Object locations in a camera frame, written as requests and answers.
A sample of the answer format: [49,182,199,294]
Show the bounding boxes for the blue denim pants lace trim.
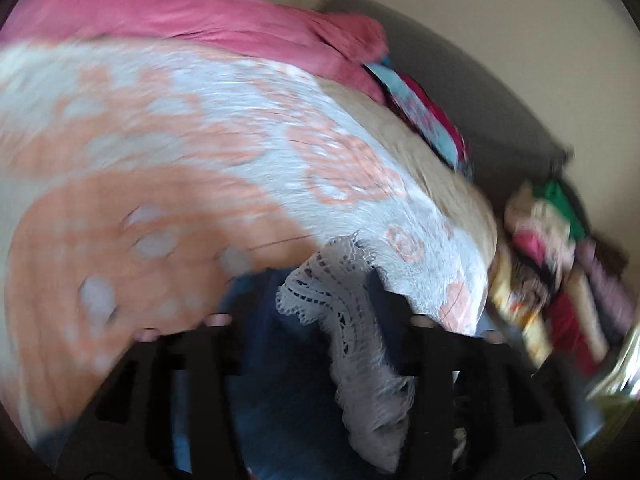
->
[169,233,467,480]

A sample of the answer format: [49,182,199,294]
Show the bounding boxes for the colourful clutter beside bed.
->
[482,157,639,399]

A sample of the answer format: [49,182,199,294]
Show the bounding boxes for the beige bed sheet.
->
[316,77,498,266]

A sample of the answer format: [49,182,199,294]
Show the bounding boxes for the white orange fleece blanket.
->
[1,40,488,443]

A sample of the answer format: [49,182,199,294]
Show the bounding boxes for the grey upholstered headboard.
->
[317,0,574,208]

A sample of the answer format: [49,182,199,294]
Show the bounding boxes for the pink quilt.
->
[1,0,388,103]

